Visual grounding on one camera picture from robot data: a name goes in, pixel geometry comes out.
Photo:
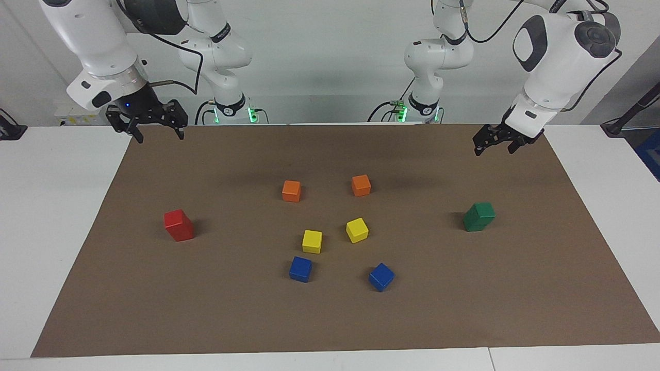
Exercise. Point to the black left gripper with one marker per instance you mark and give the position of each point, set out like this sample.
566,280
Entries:
515,134

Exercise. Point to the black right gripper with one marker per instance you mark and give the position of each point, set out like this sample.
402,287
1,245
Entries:
144,105

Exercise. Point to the green wooden block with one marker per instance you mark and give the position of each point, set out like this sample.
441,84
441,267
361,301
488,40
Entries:
484,209
473,225

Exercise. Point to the red wooden block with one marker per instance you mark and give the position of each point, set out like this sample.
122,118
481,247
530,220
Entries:
183,235
174,218

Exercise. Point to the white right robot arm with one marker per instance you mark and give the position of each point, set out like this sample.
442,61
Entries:
98,41

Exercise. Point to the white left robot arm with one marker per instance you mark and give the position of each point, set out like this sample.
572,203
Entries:
557,62

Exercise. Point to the white power strip box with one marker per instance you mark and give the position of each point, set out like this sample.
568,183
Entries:
64,116

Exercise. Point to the black stand with pole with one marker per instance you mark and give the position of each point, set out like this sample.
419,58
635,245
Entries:
616,126

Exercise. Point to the black desk clamp base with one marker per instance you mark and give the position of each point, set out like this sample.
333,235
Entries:
10,131

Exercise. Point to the orange wooden block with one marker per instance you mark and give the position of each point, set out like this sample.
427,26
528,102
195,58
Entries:
291,191
361,186

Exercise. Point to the blue crate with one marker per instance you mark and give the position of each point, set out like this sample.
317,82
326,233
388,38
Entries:
650,154

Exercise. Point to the yellow wooden block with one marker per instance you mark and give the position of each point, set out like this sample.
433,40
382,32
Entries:
357,231
312,242

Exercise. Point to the blue wooden block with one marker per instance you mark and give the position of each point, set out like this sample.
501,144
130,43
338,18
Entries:
300,269
381,277

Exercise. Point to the brown table mat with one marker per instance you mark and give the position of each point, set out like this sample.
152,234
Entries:
154,309

